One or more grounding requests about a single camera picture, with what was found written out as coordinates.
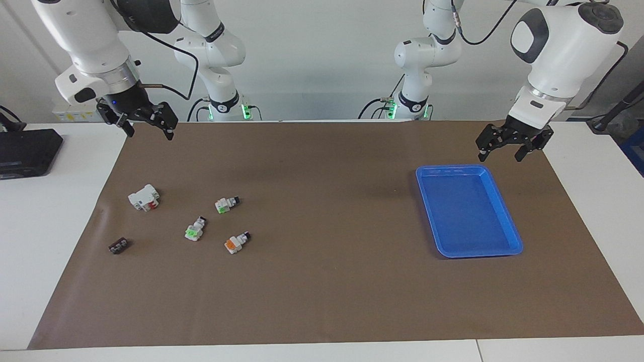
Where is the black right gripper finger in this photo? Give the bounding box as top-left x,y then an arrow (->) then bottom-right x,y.
97,101 -> 135,137
151,102 -> 179,140

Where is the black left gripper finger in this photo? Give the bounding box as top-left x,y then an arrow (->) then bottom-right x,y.
514,130 -> 554,162
475,126 -> 509,162

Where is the green selector switch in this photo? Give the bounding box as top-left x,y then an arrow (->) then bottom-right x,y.
215,196 -> 241,214
184,216 -> 208,241

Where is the white power strip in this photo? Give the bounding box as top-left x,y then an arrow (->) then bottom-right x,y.
52,98 -> 109,123

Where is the blue plastic tray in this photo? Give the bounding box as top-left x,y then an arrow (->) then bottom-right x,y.
416,164 -> 524,259

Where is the white red circuit breaker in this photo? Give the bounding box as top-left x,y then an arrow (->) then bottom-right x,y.
128,184 -> 160,212

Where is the black tripod stand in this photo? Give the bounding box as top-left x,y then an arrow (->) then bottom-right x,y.
589,80 -> 644,134

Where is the black flat device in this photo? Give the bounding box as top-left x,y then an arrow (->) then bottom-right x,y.
0,129 -> 64,179

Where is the blue crate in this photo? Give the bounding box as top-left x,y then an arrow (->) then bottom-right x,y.
620,138 -> 644,176

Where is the brown table mat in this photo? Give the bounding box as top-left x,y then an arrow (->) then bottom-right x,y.
28,121 -> 644,350

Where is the black base cable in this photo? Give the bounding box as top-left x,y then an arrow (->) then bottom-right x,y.
358,75 -> 405,120
187,97 -> 212,122

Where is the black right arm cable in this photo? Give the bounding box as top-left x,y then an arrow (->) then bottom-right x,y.
112,0 -> 200,101

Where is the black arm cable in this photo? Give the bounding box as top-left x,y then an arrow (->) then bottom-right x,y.
450,0 -> 629,110
112,0 -> 200,101

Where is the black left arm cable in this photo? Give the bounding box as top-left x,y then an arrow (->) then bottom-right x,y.
450,0 -> 629,110

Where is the black loose cable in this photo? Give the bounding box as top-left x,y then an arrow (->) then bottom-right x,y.
0,105 -> 26,132

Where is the orange selector switch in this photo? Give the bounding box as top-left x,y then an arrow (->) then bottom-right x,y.
224,231 -> 251,255

